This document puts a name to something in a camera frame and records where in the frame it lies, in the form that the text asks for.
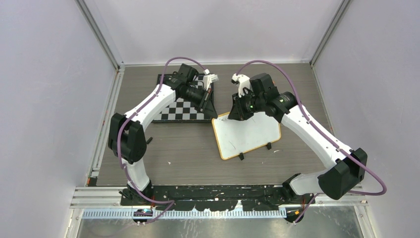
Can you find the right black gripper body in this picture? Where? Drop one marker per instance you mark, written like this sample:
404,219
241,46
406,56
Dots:
248,103

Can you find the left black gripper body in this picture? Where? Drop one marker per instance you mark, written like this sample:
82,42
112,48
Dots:
202,102

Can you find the black white checkerboard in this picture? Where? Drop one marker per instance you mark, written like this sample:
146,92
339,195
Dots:
180,111

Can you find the yellow framed whiteboard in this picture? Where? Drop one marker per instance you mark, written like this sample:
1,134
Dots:
236,138

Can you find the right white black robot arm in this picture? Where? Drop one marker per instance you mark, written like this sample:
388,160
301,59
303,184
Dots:
342,164

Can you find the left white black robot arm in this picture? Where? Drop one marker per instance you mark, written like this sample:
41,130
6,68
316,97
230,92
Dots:
127,131

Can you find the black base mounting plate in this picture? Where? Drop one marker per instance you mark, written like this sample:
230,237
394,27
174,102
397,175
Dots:
214,197

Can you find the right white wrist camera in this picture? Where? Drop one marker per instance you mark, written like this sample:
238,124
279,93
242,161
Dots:
242,82

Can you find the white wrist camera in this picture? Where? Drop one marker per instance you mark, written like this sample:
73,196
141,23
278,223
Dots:
242,82
209,79

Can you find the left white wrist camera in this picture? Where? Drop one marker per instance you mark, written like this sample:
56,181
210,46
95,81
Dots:
209,79

